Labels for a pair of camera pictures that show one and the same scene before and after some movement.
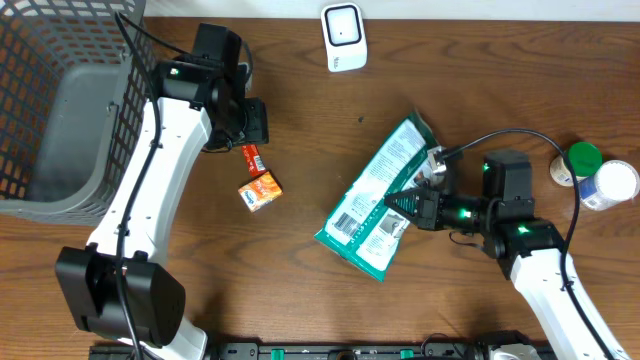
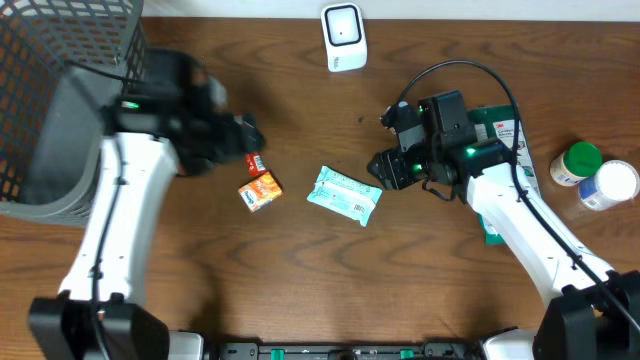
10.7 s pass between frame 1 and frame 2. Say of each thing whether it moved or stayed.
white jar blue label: stayed
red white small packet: stayed
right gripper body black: moved
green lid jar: stayed
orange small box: stayed
